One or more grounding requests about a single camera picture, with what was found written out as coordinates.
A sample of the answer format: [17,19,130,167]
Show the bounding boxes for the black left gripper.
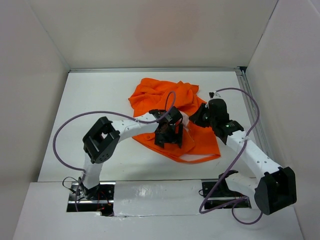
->
[154,123,183,148]

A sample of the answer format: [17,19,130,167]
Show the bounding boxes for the orange jacket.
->
[128,78,221,164]

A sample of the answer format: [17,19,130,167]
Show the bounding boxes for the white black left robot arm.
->
[79,106,184,200]

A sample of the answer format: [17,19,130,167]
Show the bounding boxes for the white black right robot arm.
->
[189,98,297,215]

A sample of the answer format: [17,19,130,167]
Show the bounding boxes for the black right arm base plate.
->
[198,179,243,210]

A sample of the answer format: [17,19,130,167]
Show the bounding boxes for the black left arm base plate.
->
[66,181,116,217]

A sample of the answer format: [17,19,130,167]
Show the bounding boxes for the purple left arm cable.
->
[53,90,177,176]

